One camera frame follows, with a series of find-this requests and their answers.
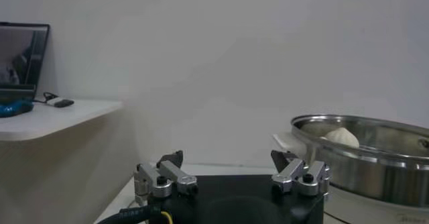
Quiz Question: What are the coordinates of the small black dongle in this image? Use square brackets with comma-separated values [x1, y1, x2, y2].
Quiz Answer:
[54, 99, 75, 109]

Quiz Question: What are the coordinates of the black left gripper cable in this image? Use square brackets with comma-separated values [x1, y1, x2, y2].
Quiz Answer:
[97, 205, 174, 224]

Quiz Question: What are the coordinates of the white side table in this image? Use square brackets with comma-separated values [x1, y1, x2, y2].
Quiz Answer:
[0, 98, 124, 142]

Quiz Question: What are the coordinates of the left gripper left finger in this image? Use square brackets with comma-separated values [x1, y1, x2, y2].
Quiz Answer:
[133, 150, 199, 207]

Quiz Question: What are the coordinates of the thin black looped cable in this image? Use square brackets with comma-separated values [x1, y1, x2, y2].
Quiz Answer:
[33, 91, 58, 105]

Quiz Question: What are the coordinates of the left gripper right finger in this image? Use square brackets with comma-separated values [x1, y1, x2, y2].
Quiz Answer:
[270, 150, 331, 198]

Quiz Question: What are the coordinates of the white steamed baozi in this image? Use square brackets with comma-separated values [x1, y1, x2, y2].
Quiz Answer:
[320, 127, 361, 149]

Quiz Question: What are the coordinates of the black laptop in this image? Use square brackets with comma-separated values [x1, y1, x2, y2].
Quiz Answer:
[0, 22, 51, 105]

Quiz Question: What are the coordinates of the stainless steel steamer basket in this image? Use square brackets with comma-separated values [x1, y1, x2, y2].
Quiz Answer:
[290, 113, 429, 209]

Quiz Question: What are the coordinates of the blue computer mouse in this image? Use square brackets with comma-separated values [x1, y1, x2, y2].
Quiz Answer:
[0, 99, 34, 118]

